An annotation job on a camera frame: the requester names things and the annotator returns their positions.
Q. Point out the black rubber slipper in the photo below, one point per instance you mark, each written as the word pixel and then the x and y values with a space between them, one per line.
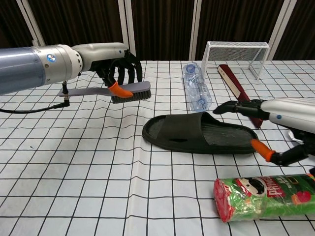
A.
pixel 182 127

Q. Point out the green Pringles can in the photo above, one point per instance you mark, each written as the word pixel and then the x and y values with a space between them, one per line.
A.
pixel 265 199

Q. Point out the dark red folded fan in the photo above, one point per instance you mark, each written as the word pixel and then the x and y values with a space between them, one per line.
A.
pixel 233 83

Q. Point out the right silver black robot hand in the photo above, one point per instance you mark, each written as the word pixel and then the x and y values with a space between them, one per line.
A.
pixel 290 113

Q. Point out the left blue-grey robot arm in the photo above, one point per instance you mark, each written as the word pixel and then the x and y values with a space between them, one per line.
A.
pixel 29 66

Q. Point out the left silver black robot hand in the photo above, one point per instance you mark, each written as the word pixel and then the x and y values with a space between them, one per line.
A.
pixel 103 52

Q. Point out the white black checkered tablecloth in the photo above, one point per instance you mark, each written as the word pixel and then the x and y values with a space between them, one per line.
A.
pixel 73 147

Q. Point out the clear plastic water bottle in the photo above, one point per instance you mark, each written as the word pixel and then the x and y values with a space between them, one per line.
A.
pixel 197 91

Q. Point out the dark folding screen white frame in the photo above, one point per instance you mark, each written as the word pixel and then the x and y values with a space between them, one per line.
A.
pixel 160 24

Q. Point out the grey brush with dark bristles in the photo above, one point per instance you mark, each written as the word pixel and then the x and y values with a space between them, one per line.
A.
pixel 137 87

